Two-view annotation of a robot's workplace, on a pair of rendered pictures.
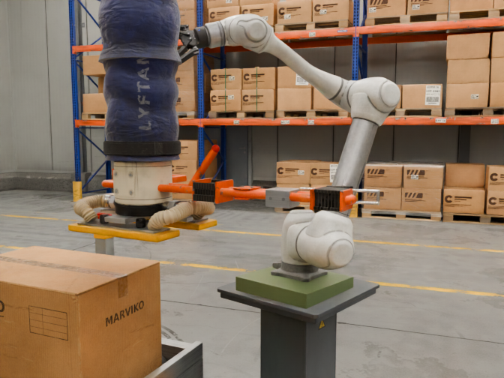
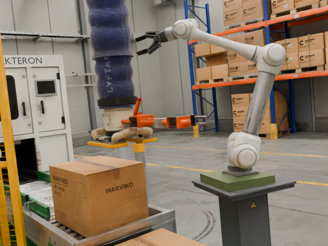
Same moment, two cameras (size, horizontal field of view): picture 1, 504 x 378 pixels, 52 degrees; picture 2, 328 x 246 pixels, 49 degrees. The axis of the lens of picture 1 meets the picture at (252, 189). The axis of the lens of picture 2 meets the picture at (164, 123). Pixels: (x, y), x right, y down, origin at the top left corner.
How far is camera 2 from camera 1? 0.89 m
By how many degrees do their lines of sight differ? 28
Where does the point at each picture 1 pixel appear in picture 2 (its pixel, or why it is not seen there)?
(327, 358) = (261, 228)
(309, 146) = not seen: outside the picture
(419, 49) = not seen: outside the picture
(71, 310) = (85, 183)
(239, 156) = (304, 100)
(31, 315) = (74, 186)
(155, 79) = (113, 66)
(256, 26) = (179, 27)
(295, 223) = (231, 140)
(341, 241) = (245, 150)
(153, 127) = (113, 91)
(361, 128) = (261, 77)
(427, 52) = not seen: outside the picture
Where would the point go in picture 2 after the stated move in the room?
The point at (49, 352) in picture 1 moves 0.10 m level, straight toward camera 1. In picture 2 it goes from (81, 204) to (75, 209)
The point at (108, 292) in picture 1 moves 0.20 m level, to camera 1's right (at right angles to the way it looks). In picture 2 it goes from (106, 175) to (135, 176)
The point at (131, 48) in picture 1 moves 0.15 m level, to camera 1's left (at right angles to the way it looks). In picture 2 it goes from (100, 52) to (79, 56)
